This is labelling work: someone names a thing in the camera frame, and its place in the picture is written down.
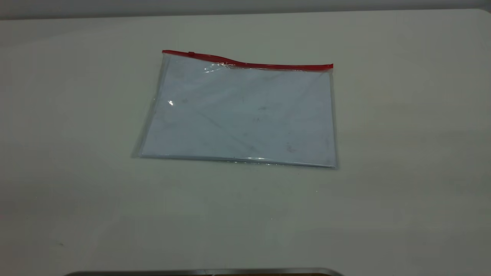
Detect clear plastic bag red zipper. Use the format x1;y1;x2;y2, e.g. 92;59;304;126
132;49;338;169

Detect white paper sheets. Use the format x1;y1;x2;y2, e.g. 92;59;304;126
140;57;336;167

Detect grey metal edge strip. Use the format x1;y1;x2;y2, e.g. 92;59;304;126
63;268;344;276

